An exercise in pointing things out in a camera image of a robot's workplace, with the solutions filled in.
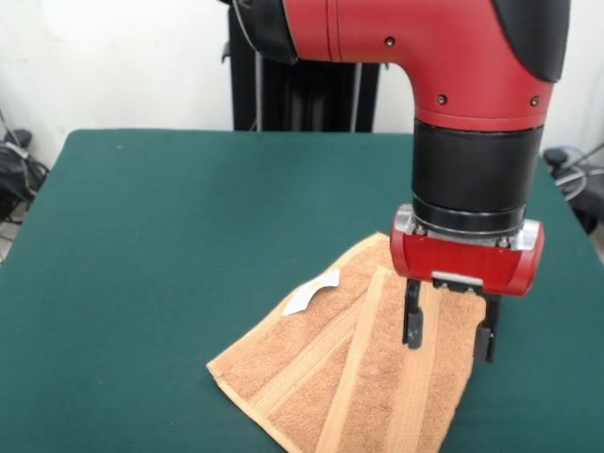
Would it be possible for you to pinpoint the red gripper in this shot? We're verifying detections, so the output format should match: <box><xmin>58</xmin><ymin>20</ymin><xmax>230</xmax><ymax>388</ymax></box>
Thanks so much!
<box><xmin>389</xmin><ymin>204</ymin><xmax>545</xmax><ymax>364</ymax></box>

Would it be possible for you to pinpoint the orange terry towel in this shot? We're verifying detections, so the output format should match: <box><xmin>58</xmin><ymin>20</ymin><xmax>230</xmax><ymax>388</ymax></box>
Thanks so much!
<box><xmin>206</xmin><ymin>230</ymin><xmax>487</xmax><ymax>453</ymax></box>

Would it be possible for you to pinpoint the dark green table cloth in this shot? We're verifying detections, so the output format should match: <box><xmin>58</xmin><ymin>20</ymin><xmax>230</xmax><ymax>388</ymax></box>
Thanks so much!
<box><xmin>0</xmin><ymin>129</ymin><xmax>604</xmax><ymax>453</ymax></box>

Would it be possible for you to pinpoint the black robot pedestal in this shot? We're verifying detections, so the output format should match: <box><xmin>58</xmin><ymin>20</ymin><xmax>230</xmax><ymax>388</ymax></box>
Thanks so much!
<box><xmin>219</xmin><ymin>27</ymin><xmax>393</xmax><ymax>133</ymax></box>

